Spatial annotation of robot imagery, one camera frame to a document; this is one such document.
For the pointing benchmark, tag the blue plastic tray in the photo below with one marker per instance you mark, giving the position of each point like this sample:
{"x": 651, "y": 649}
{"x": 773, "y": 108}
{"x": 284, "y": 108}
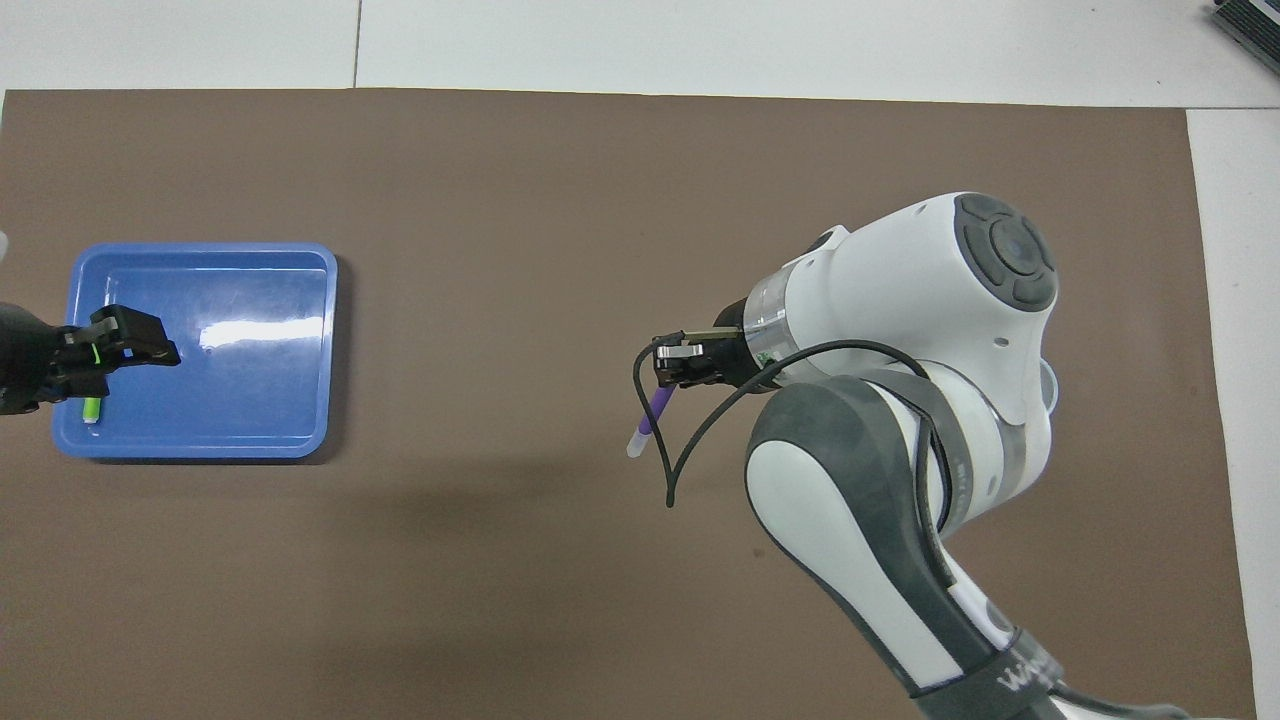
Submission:
{"x": 260, "y": 400}

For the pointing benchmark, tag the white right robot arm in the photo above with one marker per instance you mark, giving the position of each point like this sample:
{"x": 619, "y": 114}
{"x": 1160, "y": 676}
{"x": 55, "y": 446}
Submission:
{"x": 900, "y": 280}

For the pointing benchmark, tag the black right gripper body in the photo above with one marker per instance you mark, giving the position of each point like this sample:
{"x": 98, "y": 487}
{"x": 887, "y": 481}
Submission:
{"x": 738, "y": 355}

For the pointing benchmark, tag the grey ribbed device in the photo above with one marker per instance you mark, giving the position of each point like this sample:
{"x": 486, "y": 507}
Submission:
{"x": 1255, "y": 20}

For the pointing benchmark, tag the brown table mat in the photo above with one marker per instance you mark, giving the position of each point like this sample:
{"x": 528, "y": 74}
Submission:
{"x": 500, "y": 550}

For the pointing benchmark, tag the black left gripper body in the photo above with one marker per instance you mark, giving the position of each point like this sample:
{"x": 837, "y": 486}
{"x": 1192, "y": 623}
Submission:
{"x": 30, "y": 360}

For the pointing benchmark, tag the purple marker pen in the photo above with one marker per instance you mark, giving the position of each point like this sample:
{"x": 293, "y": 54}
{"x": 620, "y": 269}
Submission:
{"x": 650, "y": 420}

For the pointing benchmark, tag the green marker pen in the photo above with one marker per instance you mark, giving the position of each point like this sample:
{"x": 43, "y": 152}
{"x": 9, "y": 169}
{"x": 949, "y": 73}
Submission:
{"x": 92, "y": 410}

